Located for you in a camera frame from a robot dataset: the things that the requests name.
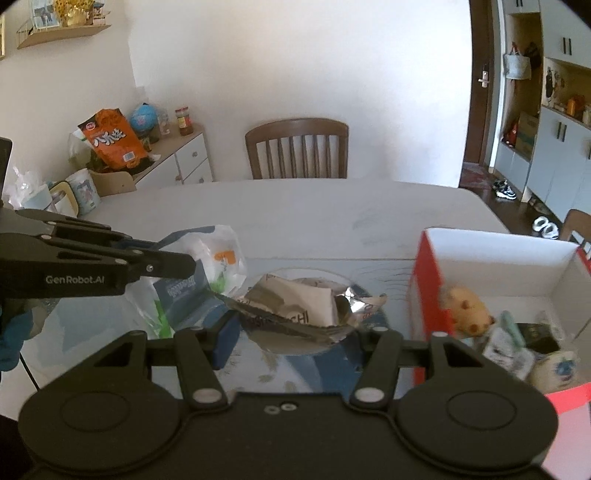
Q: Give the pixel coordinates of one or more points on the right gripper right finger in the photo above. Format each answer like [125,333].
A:
[382,349]

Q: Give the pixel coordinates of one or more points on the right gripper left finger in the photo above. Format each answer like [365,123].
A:
[199,352]

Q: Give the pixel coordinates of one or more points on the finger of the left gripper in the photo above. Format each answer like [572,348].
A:
[74,229]
[97,270]

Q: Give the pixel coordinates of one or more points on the white tissue pack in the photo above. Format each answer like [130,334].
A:
[167,306]

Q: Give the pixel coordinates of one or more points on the silver foil snack wrapper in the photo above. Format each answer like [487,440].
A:
[288,315]

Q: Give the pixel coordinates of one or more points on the yellow plush toy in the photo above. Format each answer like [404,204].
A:
[469,314]

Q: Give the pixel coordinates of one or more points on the white printed packet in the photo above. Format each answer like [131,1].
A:
[501,349]

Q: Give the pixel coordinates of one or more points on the black snack packet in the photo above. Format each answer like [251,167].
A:
[538,338]

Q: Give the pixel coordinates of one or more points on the blueberry bread packet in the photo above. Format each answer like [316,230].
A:
[555,372]

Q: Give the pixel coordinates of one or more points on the blue gloved left hand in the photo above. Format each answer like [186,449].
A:
[13,337]

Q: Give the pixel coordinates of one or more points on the orange snack bag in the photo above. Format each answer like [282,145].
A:
[113,140]

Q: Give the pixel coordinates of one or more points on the white drawer sideboard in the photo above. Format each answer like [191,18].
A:
[178,160]

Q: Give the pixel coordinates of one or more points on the blue globe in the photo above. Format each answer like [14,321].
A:
[143,119]

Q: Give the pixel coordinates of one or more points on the red white cardboard box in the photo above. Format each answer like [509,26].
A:
[530,277]

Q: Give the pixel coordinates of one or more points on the red lid jar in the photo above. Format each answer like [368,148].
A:
[183,121]

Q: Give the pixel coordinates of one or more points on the far wooden chair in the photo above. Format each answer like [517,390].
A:
[302,148]

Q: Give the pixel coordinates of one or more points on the wooden chair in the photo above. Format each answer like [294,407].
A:
[302,148]
[576,221]

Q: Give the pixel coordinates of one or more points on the white sneakers pair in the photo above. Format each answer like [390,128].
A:
[545,228]

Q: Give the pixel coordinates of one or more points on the black white sneakers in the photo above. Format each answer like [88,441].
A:
[503,190]

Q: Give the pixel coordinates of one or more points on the right wooden chair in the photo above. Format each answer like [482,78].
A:
[576,221]

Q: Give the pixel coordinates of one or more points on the grey hanging tote bag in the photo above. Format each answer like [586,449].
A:
[517,66]

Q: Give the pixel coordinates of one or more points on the dark wooden door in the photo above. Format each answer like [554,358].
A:
[482,89]

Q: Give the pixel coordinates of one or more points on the wooden wall shelf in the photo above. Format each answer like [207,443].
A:
[30,36]

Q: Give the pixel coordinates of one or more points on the white wall cabinet unit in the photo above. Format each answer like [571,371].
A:
[544,141]

